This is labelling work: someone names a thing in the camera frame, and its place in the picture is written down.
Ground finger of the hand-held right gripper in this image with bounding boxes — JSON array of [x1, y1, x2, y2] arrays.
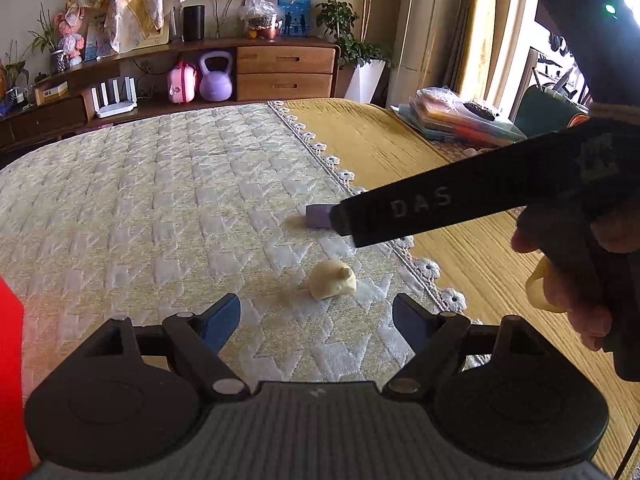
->
[[328, 200, 359, 237]]

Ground person's right hand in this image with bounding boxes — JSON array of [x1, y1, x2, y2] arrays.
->
[[511, 204, 640, 352]]

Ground black speaker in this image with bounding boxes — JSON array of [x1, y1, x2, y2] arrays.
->
[[182, 4, 206, 43]]

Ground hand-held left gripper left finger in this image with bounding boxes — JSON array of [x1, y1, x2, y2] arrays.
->
[[81, 293, 251, 403]]

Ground pink doll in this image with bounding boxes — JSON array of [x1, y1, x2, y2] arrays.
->
[[54, 0, 90, 69]]

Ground yellow and white box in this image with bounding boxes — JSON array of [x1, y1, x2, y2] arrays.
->
[[34, 81, 69, 104]]

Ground wooden media cabinet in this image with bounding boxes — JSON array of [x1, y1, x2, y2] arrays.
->
[[0, 35, 342, 155]]

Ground white router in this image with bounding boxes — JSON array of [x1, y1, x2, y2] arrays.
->
[[90, 76, 139, 119]]

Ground stack of colourful plastic folders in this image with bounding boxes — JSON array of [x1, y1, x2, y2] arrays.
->
[[399, 87, 527, 145]]

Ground beige curtain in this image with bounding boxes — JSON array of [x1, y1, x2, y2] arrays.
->
[[389, 0, 557, 111]]

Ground purple block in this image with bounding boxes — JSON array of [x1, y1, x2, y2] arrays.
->
[[305, 203, 334, 230]]

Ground white quilted mat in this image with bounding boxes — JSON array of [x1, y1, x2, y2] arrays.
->
[[0, 102, 483, 393]]

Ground black remote control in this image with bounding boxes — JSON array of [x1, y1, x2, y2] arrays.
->
[[462, 101, 497, 122]]

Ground white plant pot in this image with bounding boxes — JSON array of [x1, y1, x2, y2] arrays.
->
[[344, 57, 387, 107]]

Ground clear plastic bag of snacks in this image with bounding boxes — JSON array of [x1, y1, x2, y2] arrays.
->
[[239, 0, 282, 41]]

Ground yellow blanket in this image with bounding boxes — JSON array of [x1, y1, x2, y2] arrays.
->
[[282, 99, 640, 480]]

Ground cream toy figure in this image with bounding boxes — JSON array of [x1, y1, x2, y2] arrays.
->
[[308, 258, 357, 301]]

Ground blue picture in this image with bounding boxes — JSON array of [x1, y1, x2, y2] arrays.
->
[[277, 0, 314, 39]]

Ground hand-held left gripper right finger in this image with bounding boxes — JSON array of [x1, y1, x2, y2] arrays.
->
[[382, 292, 552, 402]]

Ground pink toy case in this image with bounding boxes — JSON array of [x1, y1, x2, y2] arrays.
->
[[166, 59, 202, 105]]

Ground tall green potted plant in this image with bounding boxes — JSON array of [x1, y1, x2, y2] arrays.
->
[[302, 0, 396, 70]]

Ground purple kettlebell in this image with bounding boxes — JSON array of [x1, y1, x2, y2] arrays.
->
[[198, 50, 235, 103]]

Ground plant in patterned vase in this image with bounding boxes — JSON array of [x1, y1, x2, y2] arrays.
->
[[29, 4, 69, 74]]

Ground red metal tin box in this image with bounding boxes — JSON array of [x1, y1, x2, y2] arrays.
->
[[0, 274, 34, 480]]

